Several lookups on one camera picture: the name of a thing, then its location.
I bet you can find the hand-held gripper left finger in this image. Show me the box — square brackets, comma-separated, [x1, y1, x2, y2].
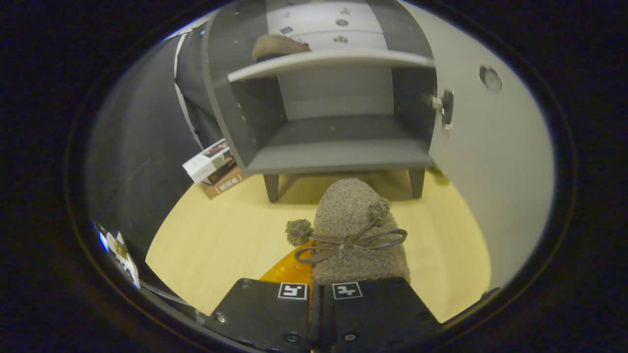
[204, 243, 314, 351]

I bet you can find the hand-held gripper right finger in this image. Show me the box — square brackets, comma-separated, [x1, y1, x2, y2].
[319, 277, 442, 351]

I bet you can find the brown fuzzy slipper shoe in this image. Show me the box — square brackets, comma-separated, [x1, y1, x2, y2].
[252, 33, 312, 63]
[286, 178, 412, 285]

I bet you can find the grey shoe cabinet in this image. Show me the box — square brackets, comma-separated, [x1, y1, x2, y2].
[201, 0, 438, 202]

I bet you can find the white shoe cabinet door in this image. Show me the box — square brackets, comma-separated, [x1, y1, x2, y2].
[397, 0, 555, 290]

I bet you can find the brown book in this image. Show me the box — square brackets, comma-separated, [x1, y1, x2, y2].
[203, 167, 251, 200]

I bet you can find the white printed packet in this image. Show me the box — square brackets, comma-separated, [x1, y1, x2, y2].
[96, 223, 141, 290]

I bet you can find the black backdrop cloth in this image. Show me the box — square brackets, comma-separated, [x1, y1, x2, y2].
[88, 29, 224, 295]

